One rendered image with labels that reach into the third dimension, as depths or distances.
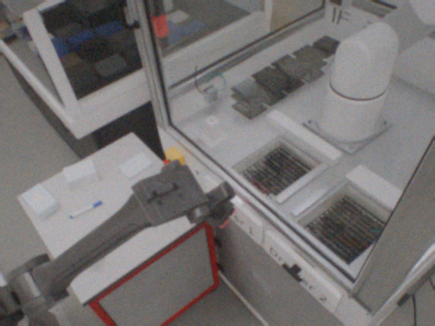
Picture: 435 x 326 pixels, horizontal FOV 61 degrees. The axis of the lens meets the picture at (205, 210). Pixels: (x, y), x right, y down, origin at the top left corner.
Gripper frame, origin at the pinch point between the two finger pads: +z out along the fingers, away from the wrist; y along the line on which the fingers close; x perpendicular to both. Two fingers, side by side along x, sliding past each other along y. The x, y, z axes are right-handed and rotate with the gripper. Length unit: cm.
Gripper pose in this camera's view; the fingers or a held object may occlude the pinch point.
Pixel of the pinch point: (230, 216)
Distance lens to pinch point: 125.0
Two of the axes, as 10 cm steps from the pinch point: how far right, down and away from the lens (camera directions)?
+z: 5.3, 1.8, 8.3
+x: -6.1, -6.0, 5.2
